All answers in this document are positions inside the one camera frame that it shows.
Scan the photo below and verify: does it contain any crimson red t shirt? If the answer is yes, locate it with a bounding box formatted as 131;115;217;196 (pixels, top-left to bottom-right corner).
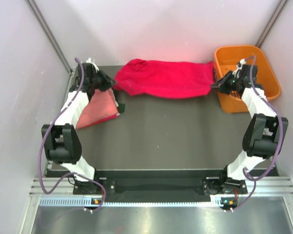
114;59;213;99

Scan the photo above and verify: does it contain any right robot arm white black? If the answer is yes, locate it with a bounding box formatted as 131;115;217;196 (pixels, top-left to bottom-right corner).
211;60;288;193

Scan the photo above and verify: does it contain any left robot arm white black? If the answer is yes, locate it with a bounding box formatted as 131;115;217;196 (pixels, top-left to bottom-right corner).
40;58;125;195

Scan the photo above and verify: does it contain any salmon pink folded t shirt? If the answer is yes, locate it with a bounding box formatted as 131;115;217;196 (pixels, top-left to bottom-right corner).
76;88;120;129

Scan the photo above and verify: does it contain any orange plastic basket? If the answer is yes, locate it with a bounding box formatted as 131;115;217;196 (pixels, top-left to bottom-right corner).
213;45;281;101

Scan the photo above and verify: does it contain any dark green folded t shirt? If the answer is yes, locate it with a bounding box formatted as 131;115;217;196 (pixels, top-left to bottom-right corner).
117;91;126;114

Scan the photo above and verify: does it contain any white striped folded t shirt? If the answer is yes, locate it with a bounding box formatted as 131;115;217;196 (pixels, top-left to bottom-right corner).
112;89;119;109

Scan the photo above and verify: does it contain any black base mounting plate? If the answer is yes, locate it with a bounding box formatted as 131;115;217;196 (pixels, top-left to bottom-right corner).
73;170;250;198

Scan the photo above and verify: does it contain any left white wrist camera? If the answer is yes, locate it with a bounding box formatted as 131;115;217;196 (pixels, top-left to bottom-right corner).
86;58;100;72

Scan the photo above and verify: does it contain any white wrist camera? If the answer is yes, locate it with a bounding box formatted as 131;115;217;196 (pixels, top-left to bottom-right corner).
235;58;249;73
86;58;100;72

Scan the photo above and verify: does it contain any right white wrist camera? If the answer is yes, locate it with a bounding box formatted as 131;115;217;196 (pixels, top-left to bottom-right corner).
235;58;249;73

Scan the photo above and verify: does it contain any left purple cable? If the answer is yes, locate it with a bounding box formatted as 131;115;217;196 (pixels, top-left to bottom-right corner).
39;57;106;213

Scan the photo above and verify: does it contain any purple cable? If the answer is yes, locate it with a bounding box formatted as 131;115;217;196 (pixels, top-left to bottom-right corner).
39;57;106;213
229;55;284;212

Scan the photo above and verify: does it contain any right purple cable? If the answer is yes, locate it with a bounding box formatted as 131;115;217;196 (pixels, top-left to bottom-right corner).
229;55;284;212

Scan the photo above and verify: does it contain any aluminium frame rail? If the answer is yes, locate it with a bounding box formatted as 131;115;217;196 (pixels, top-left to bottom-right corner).
29;176;293;196

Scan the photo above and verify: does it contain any grey slotted cable duct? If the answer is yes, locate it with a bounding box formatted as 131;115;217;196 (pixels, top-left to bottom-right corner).
39;196;240;208

